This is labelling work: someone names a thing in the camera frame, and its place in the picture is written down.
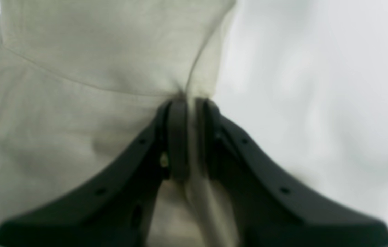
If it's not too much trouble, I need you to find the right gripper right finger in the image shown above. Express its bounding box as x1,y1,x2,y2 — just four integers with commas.
196,98,388,247

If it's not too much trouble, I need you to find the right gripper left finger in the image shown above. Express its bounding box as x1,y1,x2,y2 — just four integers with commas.
0,99,189,247

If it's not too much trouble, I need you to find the beige T-shirt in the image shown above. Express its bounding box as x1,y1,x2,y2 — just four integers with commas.
0,0,242,247

